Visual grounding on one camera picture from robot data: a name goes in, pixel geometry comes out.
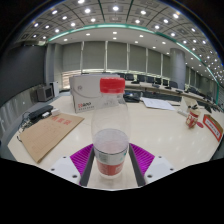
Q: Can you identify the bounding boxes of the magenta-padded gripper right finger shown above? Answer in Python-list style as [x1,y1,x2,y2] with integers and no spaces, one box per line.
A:
[128,142,176,188]

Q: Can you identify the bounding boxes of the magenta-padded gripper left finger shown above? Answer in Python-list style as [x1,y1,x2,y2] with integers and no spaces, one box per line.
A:
[49,143,96,188]

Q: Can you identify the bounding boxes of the clear red-capped water bottle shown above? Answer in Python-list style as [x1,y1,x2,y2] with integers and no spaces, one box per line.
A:
[91,77,132,180]

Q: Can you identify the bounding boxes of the brown paper envelope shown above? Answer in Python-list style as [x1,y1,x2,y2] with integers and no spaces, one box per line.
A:
[18,112,85,164]

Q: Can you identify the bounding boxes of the white paper sheets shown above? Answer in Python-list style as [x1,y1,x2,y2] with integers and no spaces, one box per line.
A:
[140,96,176,112]

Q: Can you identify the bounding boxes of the black power strip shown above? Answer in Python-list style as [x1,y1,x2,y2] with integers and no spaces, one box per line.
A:
[27,104,55,121]

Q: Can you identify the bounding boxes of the black desk phone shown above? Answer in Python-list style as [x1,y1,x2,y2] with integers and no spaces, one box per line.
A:
[123,91,142,104]

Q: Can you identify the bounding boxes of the red and cream mug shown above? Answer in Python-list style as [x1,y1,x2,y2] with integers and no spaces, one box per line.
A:
[185,108,201,130]

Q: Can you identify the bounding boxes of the white carton box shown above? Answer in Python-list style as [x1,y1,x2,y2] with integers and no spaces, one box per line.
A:
[69,73,126,114]

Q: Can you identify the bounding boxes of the small cream open box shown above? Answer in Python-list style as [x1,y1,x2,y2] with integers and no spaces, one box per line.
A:
[178,95,200,118]

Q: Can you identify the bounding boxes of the grey boxy monitor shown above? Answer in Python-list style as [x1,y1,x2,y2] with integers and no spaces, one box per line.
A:
[35,84,55,103]

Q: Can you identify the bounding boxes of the open red cardboard box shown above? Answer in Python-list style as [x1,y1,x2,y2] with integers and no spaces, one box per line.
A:
[202,113,224,143]

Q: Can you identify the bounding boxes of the row of black office chairs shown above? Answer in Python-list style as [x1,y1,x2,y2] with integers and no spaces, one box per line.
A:
[116,72,214,101]

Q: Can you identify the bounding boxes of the round ceiling lights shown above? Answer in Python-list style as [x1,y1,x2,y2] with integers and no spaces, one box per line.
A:
[19,0,224,74]

